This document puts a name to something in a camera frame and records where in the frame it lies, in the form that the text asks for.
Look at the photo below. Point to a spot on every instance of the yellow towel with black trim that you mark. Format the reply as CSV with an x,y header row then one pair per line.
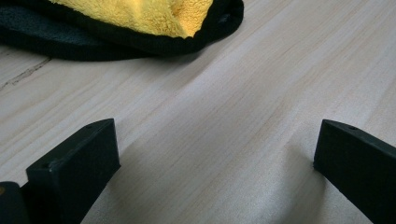
x,y
140,15

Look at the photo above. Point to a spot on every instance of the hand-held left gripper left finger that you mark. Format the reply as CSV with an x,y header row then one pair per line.
x,y
74,168

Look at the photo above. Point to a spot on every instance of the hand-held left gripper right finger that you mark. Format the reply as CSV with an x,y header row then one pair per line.
x,y
358,168

